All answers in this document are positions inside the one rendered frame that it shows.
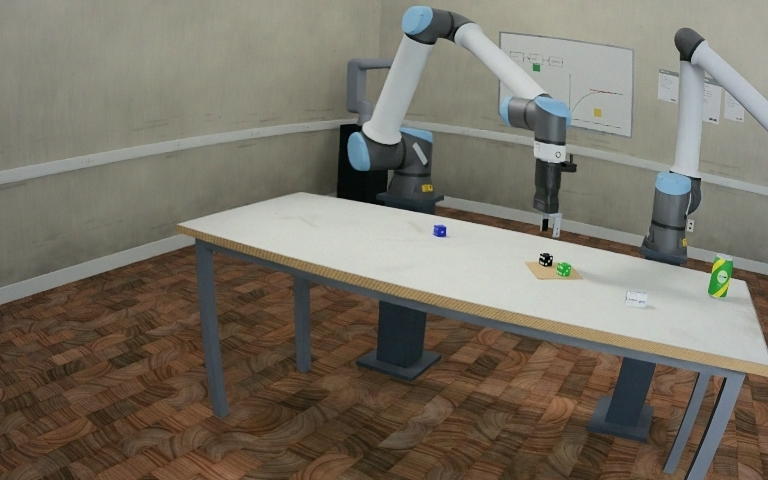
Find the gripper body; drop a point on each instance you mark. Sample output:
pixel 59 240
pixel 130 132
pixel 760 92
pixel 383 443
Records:
pixel 546 189

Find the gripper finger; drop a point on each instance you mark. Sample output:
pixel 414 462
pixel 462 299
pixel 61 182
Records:
pixel 557 225
pixel 544 222

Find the black die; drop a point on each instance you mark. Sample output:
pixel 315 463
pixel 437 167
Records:
pixel 546 260

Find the green die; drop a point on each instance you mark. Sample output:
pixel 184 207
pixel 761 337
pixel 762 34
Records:
pixel 564 269

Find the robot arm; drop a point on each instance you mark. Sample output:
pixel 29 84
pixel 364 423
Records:
pixel 396 96
pixel 689 120

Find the tan square mat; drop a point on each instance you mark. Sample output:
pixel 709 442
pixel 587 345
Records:
pixel 540 273

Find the blue die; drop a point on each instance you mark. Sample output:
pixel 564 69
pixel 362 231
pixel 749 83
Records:
pixel 440 231

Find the white table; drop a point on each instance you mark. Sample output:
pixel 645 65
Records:
pixel 540 312

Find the small white box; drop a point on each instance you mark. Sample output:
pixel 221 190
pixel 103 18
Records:
pixel 636 299

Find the whiteboard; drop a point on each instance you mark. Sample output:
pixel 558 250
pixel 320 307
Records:
pixel 606 66

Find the white paper notice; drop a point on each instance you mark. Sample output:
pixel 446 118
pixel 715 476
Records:
pixel 666 87
pixel 713 105
pixel 733 111

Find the green and yellow can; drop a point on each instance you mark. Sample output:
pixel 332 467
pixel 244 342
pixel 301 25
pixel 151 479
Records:
pixel 720 276

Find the black cabinet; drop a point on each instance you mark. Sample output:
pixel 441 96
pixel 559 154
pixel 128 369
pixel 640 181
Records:
pixel 354 183

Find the grey jointed stand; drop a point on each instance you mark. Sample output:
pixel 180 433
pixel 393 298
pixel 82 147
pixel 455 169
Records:
pixel 354 84

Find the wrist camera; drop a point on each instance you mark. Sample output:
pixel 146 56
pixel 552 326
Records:
pixel 569 166

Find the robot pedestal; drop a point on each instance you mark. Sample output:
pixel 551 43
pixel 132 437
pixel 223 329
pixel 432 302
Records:
pixel 401 336
pixel 627 390

